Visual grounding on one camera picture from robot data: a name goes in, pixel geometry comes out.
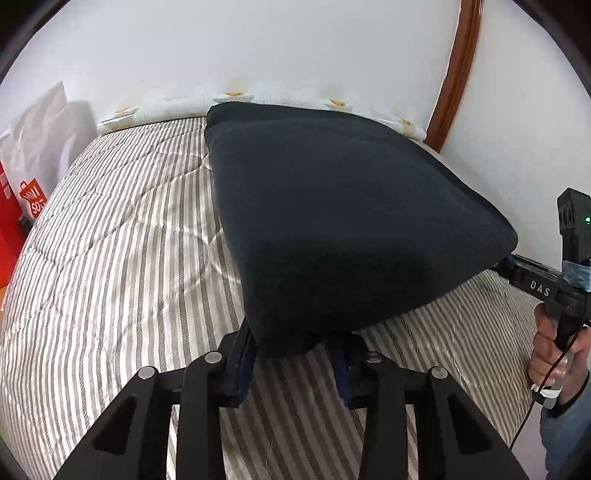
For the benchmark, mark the person's right forearm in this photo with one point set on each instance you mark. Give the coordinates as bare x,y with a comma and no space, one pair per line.
570,434

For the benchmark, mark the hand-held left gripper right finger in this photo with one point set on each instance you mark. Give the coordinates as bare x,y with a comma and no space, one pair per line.
348,385

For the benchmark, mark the brown wooden door frame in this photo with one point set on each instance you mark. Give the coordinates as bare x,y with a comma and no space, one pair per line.
457,69

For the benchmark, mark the person's right hand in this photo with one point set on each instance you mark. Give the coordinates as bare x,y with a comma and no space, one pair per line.
542,355

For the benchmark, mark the striped bedspread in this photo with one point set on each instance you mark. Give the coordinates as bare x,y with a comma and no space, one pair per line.
115,254

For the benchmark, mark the white floral pillow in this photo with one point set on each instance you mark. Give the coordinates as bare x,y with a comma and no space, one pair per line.
184,104

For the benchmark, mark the red shopping bag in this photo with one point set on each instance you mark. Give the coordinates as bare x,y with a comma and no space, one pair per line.
9,230

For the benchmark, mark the black t-shirt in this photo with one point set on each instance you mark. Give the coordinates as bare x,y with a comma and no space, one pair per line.
346,207

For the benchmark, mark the white plastic bag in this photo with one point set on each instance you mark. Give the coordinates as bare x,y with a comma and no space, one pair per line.
41,138

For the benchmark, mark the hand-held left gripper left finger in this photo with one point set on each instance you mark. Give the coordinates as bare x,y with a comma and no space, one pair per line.
242,381

